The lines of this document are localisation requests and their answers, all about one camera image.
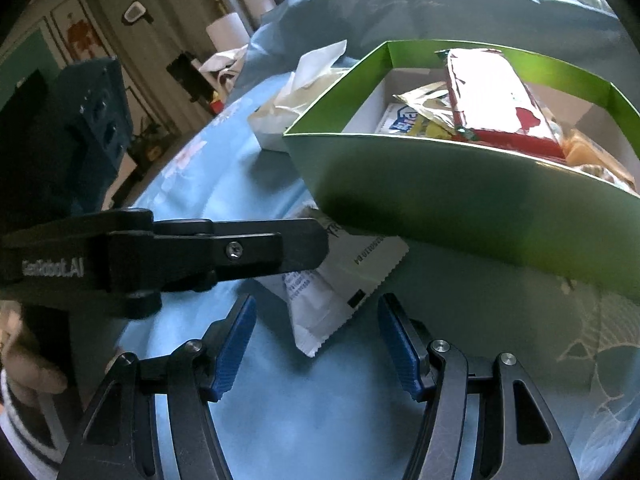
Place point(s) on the red carton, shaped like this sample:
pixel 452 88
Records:
pixel 217 106

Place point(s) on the person's left forearm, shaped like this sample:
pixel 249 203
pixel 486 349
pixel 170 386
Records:
pixel 30 435

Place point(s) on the green floor plant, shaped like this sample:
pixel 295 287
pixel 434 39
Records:
pixel 150 142

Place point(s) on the yellow snack packet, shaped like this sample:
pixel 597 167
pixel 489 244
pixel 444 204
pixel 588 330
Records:
pixel 440 127

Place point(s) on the plain white snack packet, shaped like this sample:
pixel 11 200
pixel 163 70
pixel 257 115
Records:
pixel 340 285

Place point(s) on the white tissue pack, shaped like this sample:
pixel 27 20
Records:
pixel 285 115

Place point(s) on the white paper roll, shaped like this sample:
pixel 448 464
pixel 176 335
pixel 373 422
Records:
pixel 227 32

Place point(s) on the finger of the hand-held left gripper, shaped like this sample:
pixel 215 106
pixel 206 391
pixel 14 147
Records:
pixel 265 250

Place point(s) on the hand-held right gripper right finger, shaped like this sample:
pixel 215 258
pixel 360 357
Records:
pixel 400 355

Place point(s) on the teal wall board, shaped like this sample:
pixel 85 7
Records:
pixel 30 70

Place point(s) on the red and white snack packet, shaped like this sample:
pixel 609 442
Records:
pixel 490 95

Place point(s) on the white wall thermostat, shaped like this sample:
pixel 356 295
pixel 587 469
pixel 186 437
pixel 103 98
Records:
pixel 136 12

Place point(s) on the green cardboard box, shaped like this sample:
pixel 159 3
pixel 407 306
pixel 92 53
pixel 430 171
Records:
pixel 450 200

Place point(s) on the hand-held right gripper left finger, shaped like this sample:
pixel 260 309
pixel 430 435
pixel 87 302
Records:
pixel 232 355

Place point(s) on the white and blue biscuit packet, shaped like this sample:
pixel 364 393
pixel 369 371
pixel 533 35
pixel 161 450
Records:
pixel 400 120

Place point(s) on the wall poster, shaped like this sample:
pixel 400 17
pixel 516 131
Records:
pixel 80 35

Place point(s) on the rolled blue quilt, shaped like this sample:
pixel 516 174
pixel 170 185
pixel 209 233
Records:
pixel 450 5

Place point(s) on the black device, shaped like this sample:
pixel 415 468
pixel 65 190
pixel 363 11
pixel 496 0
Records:
pixel 185 75

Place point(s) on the white plastic bag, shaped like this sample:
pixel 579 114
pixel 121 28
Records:
pixel 220 65

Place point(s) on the person's left hand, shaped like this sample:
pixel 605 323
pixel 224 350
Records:
pixel 30 370

